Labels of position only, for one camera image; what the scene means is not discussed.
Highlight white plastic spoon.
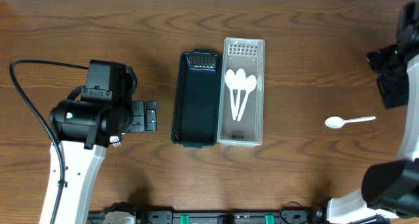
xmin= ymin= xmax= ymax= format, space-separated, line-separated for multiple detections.
xmin=225 ymin=69 xmax=236 ymax=120
xmin=237 ymin=75 xmax=257 ymax=121
xmin=325 ymin=116 xmax=376 ymax=129

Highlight white plastic spoon crossing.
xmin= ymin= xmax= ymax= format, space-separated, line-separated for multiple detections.
xmin=235 ymin=68 xmax=246 ymax=117

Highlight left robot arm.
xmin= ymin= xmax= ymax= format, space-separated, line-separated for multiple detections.
xmin=40 ymin=60 xmax=157 ymax=223

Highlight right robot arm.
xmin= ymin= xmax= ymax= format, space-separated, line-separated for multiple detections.
xmin=312 ymin=1 xmax=418 ymax=223

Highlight white plastic fork middle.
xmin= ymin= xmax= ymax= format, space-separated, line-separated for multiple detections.
xmin=109 ymin=136 xmax=122 ymax=147

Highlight black plastic basket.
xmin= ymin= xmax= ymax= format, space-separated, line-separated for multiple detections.
xmin=171 ymin=49 xmax=222 ymax=148

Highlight clear plastic basket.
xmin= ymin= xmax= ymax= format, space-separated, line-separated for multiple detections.
xmin=217 ymin=37 xmax=265 ymax=147

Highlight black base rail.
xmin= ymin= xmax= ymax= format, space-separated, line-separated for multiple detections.
xmin=86 ymin=202 xmax=328 ymax=224

